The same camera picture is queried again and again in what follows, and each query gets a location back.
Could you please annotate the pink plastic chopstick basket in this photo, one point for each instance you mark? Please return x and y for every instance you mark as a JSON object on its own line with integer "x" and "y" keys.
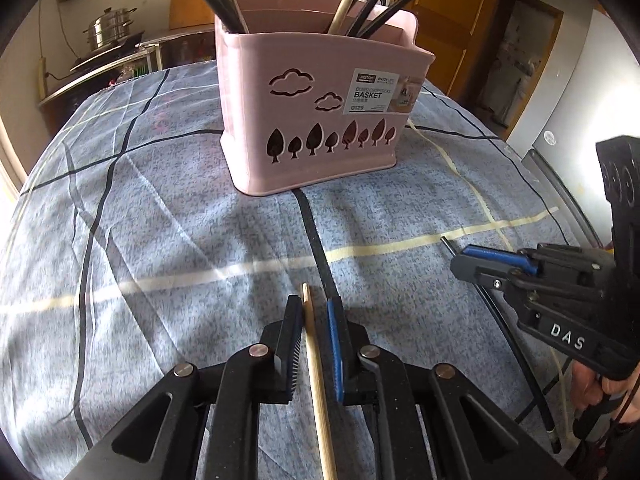
{"x": 280, "y": 150}

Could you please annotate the person's right hand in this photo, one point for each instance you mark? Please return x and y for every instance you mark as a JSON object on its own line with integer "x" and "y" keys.
{"x": 585, "y": 390}

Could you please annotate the blue checked tablecloth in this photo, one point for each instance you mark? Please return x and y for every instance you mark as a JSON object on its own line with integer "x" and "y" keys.
{"x": 175, "y": 210}

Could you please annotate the black gas stove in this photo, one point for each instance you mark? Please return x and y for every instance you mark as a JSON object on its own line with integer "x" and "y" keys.
{"x": 105, "y": 57}

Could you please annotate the wooden door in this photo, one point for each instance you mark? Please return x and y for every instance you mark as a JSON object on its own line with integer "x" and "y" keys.
{"x": 450, "y": 10}

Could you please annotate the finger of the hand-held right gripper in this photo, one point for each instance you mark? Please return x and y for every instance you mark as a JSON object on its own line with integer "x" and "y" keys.
{"x": 475, "y": 270}
{"x": 495, "y": 255}

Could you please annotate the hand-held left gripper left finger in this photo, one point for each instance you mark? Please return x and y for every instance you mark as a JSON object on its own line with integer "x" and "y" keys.
{"x": 295, "y": 350}

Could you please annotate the steel kitchen counter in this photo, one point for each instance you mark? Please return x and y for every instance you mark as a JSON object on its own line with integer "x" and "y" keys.
{"x": 100, "y": 77}

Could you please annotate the stainless steel steamer pot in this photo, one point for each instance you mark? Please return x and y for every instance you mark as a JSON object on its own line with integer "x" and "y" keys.
{"x": 110, "y": 27}

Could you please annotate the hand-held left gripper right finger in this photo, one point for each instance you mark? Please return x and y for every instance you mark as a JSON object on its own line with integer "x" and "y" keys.
{"x": 335, "y": 350}

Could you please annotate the white refrigerator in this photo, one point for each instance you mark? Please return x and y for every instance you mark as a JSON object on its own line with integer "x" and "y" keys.
{"x": 575, "y": 85}

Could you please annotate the tan wooden chopstick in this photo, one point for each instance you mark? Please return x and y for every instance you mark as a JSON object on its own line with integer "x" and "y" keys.
{"x": 315, "y": 370}

